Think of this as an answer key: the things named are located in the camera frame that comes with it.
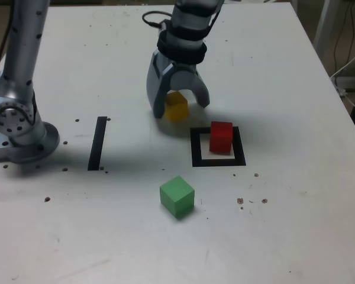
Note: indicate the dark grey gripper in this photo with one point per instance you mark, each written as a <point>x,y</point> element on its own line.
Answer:
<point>185,67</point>

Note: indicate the yellow cube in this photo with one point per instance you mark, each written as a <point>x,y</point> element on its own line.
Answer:
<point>177,109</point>

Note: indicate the red cube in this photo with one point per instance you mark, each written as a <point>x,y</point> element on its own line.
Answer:
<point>221,139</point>

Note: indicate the green cube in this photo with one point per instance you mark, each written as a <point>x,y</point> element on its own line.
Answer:
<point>176,195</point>

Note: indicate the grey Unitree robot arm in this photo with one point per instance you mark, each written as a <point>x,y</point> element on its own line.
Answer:
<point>20,59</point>

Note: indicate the black tape square outline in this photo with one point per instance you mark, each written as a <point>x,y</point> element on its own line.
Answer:
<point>195,148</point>

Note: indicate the black tape strip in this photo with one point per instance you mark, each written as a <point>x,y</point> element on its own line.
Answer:
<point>97,145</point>

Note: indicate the white frame leg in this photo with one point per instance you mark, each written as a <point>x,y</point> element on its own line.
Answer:
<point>322,26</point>

